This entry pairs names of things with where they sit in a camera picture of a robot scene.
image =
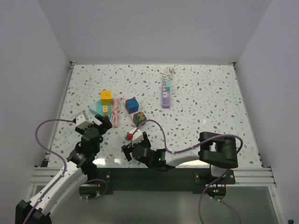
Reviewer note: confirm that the small yellow adapter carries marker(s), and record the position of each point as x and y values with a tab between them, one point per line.
105	110

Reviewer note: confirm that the blue cube socket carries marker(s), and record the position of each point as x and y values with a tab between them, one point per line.
131	105

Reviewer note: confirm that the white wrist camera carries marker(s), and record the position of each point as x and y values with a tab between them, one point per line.
135	136
81	120

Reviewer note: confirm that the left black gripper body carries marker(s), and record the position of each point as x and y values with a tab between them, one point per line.
103	127

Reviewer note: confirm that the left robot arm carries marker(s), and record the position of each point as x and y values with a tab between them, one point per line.
78	169

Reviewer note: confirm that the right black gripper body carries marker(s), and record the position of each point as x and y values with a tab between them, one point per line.
127	149

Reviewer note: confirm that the dark green cube socket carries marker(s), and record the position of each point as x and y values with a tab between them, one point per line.
138	118

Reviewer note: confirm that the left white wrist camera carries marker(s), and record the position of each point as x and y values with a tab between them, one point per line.
81	120

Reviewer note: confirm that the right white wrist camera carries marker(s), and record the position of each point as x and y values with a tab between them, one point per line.
135	136

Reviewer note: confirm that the purple power strip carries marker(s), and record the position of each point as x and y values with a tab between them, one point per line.
166	95

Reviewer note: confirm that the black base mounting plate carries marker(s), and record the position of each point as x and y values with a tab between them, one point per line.
110	180

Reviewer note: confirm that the teal power strip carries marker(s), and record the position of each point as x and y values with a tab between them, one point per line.
96	108

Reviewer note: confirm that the yellow cube socket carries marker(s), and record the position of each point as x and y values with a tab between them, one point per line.
105	97

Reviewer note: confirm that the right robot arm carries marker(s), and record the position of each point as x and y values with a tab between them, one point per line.
218	150

